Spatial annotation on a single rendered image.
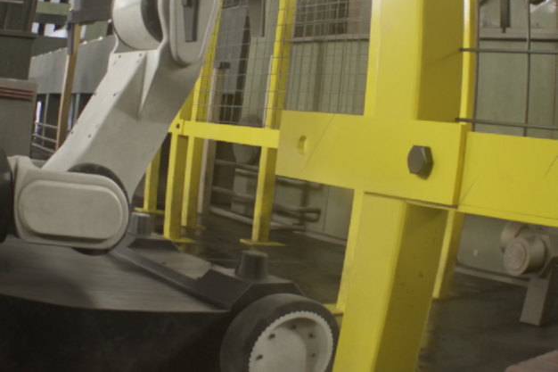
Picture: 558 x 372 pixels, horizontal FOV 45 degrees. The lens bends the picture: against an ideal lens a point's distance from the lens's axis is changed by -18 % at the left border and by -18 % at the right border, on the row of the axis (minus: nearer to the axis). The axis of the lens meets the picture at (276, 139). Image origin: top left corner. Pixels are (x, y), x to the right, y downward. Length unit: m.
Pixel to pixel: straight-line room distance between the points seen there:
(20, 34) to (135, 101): 3.97
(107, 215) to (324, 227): 2.49
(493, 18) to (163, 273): 1.97
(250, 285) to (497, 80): 1.82
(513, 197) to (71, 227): 0.76
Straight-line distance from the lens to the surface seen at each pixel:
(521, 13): 2.80
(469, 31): 2.19
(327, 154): 0.58
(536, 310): 1.89
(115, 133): 1.15
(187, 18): 1.01
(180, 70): 1.16
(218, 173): 4.62
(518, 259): 1.76
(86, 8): 1.39
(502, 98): 2.74
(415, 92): 0.52
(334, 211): 3.48
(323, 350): 1.16
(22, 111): 4.37
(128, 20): 1.21
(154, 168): 3.70
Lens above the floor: 0.42
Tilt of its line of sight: level
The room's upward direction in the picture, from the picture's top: 7 degrees clockwise
